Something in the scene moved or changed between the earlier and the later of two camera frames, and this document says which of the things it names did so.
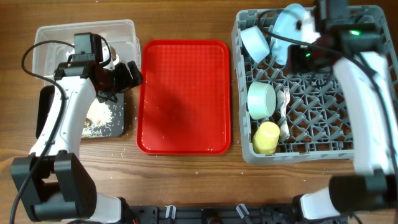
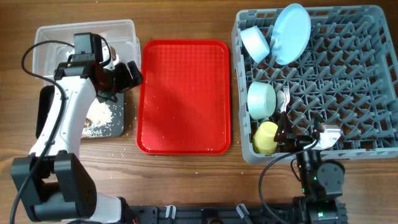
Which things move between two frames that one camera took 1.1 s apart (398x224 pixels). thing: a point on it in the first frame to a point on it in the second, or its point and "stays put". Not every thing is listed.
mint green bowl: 261,100 stays put
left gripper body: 117,80 stays put
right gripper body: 303,61 to 298,141
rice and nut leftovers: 98,115 stays put
